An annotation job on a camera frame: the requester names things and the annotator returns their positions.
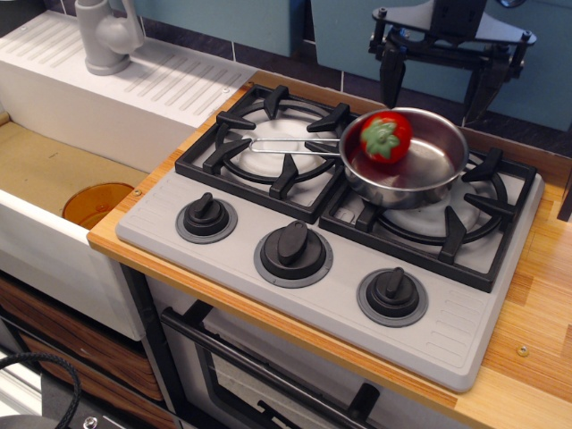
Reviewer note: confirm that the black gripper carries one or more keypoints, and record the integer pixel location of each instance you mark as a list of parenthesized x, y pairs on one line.
[(458, 34)]

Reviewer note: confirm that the stainless steel pot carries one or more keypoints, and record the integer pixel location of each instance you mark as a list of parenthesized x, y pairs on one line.
[(437, 155)]

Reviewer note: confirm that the red plastic strawberry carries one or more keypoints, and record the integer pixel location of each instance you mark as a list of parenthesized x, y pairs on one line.
[(385, 137)]

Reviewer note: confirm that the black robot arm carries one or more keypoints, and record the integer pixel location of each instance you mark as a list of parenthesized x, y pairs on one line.
[(457, 34)]

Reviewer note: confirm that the grey toy stove top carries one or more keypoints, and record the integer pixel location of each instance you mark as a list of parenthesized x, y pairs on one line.
[(412, 266)]

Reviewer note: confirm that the black right stove knob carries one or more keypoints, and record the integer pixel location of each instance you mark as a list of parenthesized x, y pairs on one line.
[(392, 298)]

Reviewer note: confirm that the black stove knob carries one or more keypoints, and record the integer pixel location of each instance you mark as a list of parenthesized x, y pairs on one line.
[(392, 298), (206, 220), (293, 257)]

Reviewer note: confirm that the black middle stove knob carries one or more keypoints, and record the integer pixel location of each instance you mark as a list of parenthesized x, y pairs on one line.
[(293, 257)]

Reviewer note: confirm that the black left stove knob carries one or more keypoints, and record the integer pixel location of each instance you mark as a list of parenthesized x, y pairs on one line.
[(206, 220)]

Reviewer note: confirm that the black right burner grate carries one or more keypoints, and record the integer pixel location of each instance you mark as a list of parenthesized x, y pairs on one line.
[(466, 237)]

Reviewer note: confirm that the black burner grate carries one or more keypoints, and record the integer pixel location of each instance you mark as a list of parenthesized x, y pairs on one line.
[(466, 237), (218, 158)]

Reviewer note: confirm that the black left burner grate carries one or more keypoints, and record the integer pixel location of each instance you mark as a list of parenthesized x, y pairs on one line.
[(218, 158)]

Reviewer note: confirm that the grey toy faucet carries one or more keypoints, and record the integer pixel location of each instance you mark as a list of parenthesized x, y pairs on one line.
[(108, 40)]

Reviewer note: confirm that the orange plastic bowl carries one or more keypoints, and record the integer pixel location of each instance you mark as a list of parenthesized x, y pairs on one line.
[(90, 205)]

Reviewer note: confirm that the white toy sink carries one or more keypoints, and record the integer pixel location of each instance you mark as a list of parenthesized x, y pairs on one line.
[(64, 129)]

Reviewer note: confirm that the wood drawer fronts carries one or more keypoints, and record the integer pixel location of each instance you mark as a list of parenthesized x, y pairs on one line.
[(114, 370)]

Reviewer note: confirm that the oven door with black handle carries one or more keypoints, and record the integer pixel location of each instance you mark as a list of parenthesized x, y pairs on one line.
[(263, 381)]

